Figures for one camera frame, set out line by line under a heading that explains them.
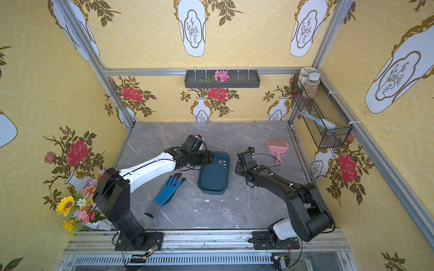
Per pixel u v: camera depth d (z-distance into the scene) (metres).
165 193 0.87
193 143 0.68
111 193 0.46
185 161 0.64
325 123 0.68
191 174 0.95
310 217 0.43
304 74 0.85
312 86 0.80
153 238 0.75
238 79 0.92
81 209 0.67
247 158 0.70
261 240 0.73
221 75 0.88
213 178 0.93
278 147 1.06
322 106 0.89
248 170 0.69
